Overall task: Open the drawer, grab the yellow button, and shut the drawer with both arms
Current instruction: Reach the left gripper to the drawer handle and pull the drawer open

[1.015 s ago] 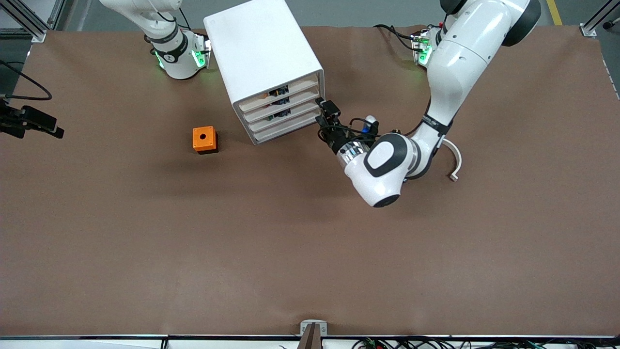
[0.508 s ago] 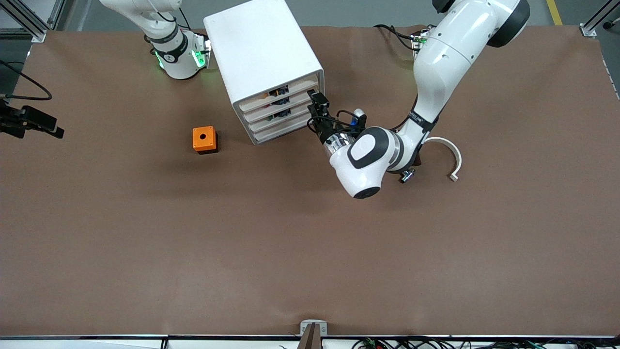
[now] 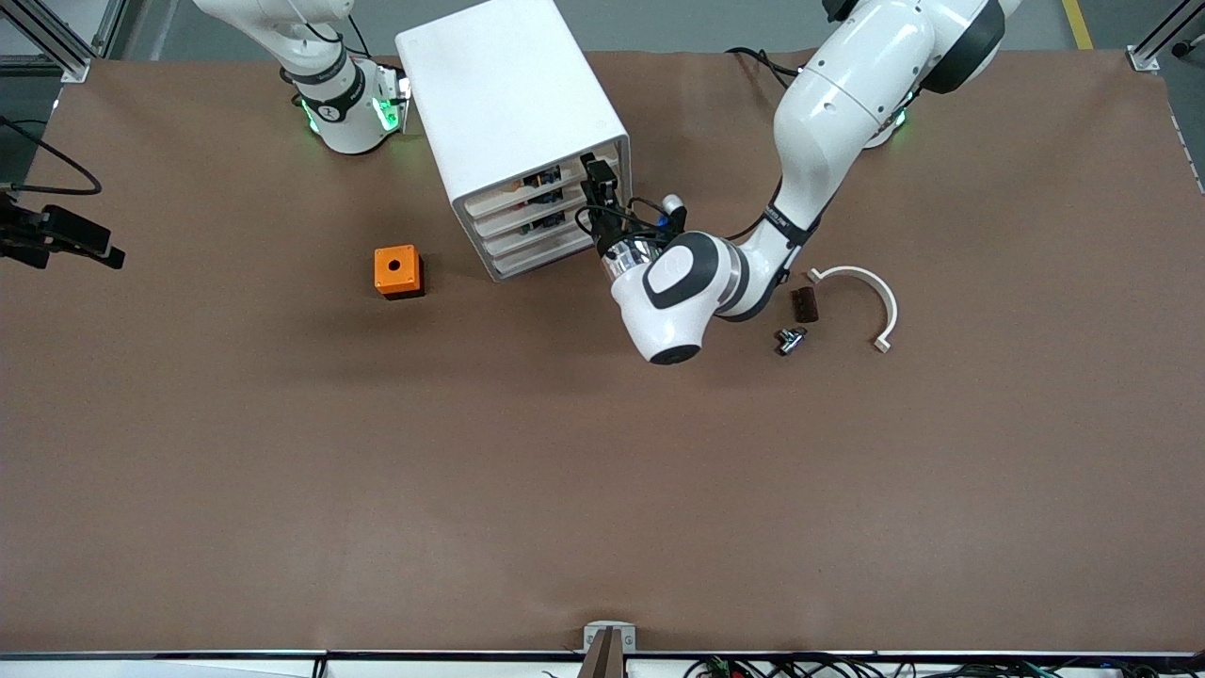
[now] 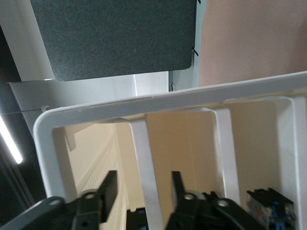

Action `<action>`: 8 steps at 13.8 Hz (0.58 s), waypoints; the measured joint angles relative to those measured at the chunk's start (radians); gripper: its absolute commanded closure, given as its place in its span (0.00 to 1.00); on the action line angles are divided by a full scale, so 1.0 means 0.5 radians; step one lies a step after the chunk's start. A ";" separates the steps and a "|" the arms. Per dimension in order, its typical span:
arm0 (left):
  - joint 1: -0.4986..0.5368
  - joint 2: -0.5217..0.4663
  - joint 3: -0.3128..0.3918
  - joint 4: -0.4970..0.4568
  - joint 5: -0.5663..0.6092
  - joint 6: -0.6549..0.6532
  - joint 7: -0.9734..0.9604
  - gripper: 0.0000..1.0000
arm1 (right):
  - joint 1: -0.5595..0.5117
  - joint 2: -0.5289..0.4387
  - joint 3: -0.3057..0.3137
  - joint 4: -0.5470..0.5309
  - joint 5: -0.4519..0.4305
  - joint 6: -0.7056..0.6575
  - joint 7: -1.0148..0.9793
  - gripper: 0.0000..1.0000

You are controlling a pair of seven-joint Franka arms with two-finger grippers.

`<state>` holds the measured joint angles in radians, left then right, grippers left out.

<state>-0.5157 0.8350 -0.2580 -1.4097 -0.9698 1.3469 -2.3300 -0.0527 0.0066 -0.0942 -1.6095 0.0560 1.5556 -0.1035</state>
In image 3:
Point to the aluminium frame profile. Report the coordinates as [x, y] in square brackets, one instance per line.
[71, 52]
[1150, 56]

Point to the small brown block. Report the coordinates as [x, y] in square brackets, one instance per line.
[805, 304]

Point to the white curved plastic bracket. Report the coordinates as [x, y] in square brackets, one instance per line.
[890, 311]

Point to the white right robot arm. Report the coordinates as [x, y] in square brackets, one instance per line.
[348, 122]

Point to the orange box with round hole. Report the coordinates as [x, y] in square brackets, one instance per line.
[395, 268]

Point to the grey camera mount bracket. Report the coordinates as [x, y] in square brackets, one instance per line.
[609, 640]

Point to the small dark electrical component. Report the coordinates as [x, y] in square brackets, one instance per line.
[551, 221]
[548, 197]

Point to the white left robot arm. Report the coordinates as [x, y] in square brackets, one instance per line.
[838, 94]

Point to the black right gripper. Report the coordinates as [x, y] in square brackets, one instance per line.
[26, 233]

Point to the small silver metal connector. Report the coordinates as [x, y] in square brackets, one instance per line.
[791, 342]

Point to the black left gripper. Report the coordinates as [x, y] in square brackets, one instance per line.
[607, 229]

